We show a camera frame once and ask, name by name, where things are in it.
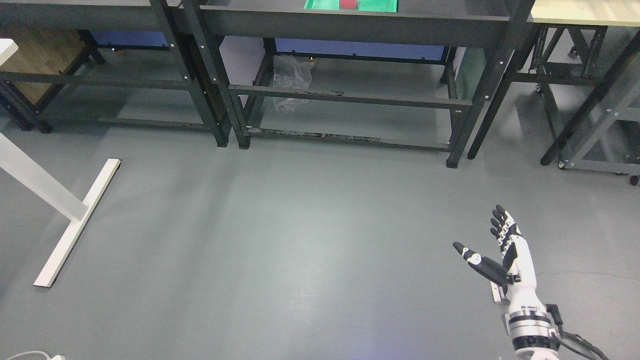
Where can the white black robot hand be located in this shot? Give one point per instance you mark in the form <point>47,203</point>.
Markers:
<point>515,273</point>

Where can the pink foam block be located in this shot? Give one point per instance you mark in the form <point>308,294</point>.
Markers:
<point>348,4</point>

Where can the white robot forearm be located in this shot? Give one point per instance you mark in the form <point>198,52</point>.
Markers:
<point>532,334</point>

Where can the black metal shelf right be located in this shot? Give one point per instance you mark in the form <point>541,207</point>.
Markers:
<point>493,26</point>

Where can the black metal shelf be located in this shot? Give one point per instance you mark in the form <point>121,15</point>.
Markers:
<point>493,26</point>
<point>142,68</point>

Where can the green plastic tray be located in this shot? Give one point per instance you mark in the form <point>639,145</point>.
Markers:
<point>385,6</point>

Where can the black metal shelf left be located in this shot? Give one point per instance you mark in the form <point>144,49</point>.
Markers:
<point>142,68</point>

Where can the wooden top table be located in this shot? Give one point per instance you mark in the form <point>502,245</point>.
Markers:
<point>587,23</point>

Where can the clear plastic bag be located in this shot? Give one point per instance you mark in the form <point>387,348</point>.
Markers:
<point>291,72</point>

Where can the white table leg base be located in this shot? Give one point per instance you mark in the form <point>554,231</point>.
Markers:
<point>35,178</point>

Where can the brown cardboard box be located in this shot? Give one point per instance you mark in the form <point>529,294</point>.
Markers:
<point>43,51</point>

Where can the grey wheeled cart frame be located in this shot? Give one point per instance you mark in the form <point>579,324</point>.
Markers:
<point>607,141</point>

